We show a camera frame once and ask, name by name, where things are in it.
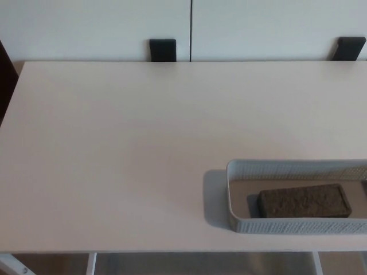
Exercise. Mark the dark felt board eraser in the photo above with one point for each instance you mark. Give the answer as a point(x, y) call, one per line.
point(304, 202)

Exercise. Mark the white desk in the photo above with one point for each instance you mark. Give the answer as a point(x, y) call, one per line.
point(114, 129)

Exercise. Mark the grey perforated tray container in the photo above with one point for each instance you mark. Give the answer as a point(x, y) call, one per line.
point(286, 227)

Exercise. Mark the dark brown panel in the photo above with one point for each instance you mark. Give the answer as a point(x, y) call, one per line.
point(7, 86)

